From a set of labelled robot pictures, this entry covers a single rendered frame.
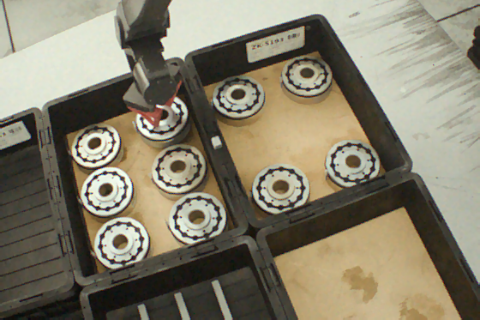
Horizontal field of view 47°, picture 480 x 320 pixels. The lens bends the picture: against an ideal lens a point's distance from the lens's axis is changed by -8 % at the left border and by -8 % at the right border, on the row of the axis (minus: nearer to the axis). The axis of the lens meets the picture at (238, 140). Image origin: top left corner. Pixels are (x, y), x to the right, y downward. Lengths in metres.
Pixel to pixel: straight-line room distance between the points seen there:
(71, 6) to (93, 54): 1.28
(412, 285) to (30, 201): 0.74
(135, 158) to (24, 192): 0.24
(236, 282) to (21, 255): 0.42
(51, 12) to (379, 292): 2.18
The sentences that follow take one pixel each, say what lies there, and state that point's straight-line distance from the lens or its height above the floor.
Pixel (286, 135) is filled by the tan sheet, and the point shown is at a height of 0.83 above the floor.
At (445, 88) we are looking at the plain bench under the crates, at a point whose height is 0.70.
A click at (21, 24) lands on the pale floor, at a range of 2.84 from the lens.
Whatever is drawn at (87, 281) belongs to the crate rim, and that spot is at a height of 0.93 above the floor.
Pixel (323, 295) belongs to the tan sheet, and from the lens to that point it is 1.01.
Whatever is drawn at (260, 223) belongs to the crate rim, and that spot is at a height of 0.93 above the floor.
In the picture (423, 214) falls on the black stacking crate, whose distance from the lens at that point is 1.02.
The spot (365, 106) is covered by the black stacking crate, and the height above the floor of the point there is 0.90.
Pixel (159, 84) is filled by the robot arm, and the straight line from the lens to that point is 0.92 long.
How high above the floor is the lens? 1.79
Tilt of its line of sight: 57 degrees down
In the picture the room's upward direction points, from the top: 8 degrees counter-clockwise
